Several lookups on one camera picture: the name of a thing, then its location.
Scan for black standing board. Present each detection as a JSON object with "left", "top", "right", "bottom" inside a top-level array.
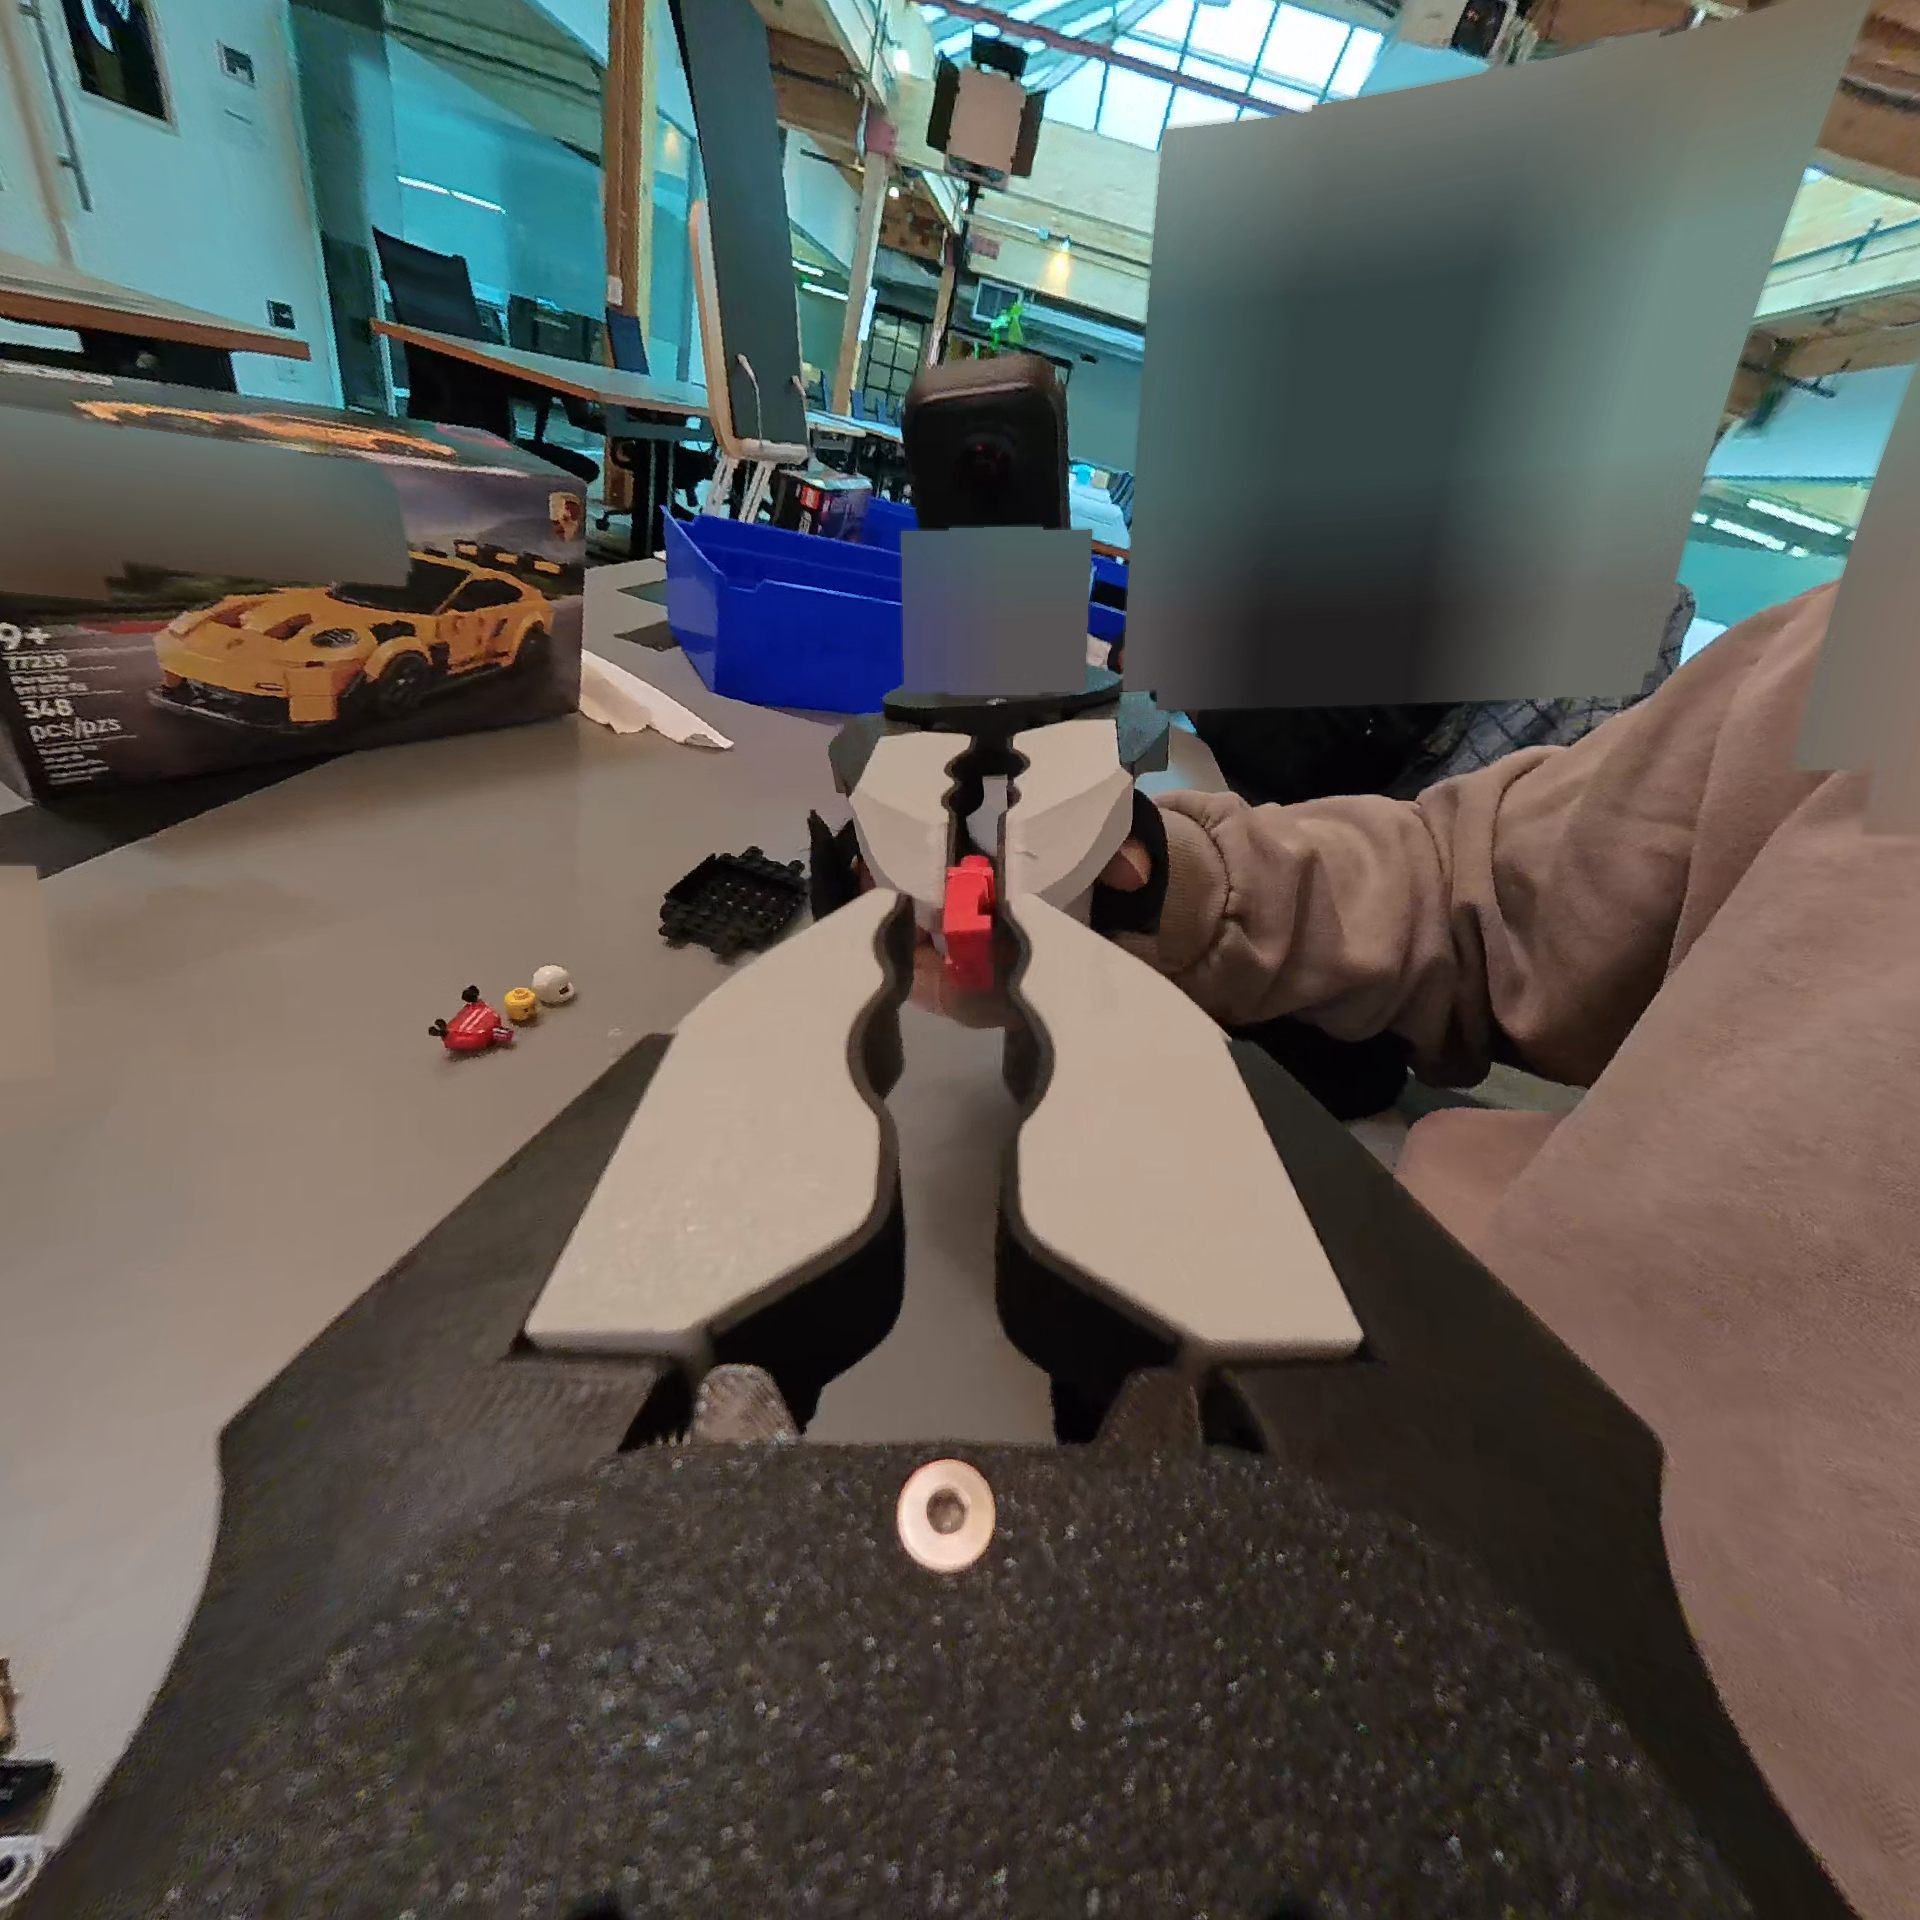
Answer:
[{"left": 665, "top": 0, "right": 812, "bottom": 452}]

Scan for hanging light panel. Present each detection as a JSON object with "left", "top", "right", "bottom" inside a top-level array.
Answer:
[{"left": 926, "top": 35, "right": 1049, "bottom": 181}]

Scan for grey desk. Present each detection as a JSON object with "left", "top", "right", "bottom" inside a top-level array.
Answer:
[{"left": 0, "top": 554, "right": 1427, "bottom": 1848}]

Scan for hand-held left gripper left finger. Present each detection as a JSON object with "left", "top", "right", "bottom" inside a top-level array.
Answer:
[{"left": 521, "top": 890, "right": 913, "bottom": 1428}]

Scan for pile of small toy bricks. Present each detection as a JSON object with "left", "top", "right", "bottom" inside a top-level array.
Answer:
[{"left": 0, "top": 1656, "right": 61, "bottom": 1899}]

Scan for red toy figure legs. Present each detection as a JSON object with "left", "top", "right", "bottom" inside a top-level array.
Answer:
[{"left": 942, "top": 852, "right": 1001, "bottom": 996}]

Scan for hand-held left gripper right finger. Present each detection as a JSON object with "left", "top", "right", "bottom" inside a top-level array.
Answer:
[{"left": 993, "top": 894, "right": 1368, "bottom": 1434}]

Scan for grey top table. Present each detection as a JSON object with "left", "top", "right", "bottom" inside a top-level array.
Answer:
[
  {"left": 372, "top": 318, "right": 710, "bottom": 438},
  {"left": 0, "top": 270, "right": 312, "bottom": 365}
]

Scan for black studded toy plate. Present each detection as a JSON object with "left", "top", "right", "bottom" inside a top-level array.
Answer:
[{"left": 659, "top": 845, "right": 812, "bottom": 962}]

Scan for black toy car box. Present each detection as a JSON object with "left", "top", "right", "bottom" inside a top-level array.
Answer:
[{"left": 0, "top": 365, "right": 589, "bottom": 819}]

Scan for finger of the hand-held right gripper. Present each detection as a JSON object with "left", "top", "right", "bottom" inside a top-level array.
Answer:
[
  {"left": 843, "top": 725, "right": 961, "bottom": 901},
  {"left": 995, "top": 720, "right": 1137, "bottom": 914}
]

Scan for person's right hand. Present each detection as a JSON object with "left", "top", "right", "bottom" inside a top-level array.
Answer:
[{"left": 903, "top": 840, "right": 1158, "bottom": 1032}]

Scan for black padded armrest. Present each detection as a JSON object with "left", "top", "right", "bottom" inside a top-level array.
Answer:
[{"left": 1230, "top": 1020, "right": 1411, "bottom": 1119}]

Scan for small dark toy box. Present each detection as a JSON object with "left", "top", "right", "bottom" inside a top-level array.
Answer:
[{"left": 772, "top": 468, "right": 876, "bottom": 542}]

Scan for black office chair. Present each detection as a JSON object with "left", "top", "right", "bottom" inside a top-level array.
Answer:
[{"left": 374, "top": 231, "right": 498, "bottom": 407}]

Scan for person's right forearm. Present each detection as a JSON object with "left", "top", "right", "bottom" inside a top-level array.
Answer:
[{"left": 1154, "top": 575, "right": 1848, "bottom": 1089}]

